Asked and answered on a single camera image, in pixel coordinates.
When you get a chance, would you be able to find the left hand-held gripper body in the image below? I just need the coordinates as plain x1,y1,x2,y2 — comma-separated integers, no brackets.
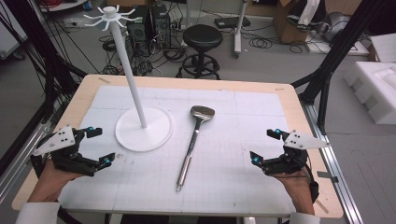
30,125,99,178

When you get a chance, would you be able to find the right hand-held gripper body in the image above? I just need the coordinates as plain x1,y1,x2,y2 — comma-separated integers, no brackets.
261,130,331,175

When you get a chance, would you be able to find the white hook stand rack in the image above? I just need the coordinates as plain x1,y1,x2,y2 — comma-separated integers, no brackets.
83,5,174,153

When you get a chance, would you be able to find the metal spatula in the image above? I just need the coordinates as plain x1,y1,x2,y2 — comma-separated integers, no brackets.
175,105,217,193

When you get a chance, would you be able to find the person's left hand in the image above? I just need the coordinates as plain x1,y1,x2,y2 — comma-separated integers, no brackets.
28,160,84,203

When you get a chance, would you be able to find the person's right hand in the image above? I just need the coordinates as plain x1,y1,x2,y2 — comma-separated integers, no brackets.
273,169,316,216

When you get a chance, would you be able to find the grey tape strip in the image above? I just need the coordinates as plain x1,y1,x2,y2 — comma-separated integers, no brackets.
317,170,339,184

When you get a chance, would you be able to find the white gridded mat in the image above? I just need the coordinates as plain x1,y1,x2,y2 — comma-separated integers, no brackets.
57,85,297,217

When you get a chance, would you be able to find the beige tape strip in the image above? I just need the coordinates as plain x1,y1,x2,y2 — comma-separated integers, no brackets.
315,199,330,215

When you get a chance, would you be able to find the large white foam block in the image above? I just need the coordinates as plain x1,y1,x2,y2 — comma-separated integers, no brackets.
343,61,396,126

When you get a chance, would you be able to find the white metal stand pole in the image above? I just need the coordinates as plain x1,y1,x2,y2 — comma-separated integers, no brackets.
233,0,250,59

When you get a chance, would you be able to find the brown cardboard box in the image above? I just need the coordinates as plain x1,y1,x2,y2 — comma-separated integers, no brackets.
273,0,313,45

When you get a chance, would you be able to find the wide black computer tower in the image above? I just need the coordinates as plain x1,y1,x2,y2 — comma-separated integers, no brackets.
125,5,153,52

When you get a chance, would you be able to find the black flat device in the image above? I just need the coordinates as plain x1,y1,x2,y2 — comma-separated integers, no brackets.
214,16,252,30

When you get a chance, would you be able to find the silver round appliance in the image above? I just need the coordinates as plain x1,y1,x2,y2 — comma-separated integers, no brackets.
317,11,351,43

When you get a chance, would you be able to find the black round stool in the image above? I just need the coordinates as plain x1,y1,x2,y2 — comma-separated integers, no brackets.
176,23,224,80

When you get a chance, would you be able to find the small white foam box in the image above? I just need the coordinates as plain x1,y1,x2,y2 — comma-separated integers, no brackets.
370,33,396,63

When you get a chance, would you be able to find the black and white jacket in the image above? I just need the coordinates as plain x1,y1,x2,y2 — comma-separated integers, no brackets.
286,0,327,33

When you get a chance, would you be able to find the narrow black computer tower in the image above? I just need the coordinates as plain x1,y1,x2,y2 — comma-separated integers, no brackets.
150,4,172,49

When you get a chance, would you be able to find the white round table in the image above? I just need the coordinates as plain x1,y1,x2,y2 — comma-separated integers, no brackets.
38,0,89,13

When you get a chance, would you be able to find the aluminium rail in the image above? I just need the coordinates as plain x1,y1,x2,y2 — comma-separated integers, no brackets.
0,120,53,203
300,101,364,224

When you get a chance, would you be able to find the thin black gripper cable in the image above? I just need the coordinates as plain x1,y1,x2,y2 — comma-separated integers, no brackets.
271,157,320,203

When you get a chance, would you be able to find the thick black sleeved cable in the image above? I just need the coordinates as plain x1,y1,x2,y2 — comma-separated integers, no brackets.
57,205,84,224

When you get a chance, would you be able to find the tangle of black cables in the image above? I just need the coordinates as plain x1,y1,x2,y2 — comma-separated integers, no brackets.
98,31,189,77

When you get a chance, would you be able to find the black cable coil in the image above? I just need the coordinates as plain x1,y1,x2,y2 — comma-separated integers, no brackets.
247,32,276,49

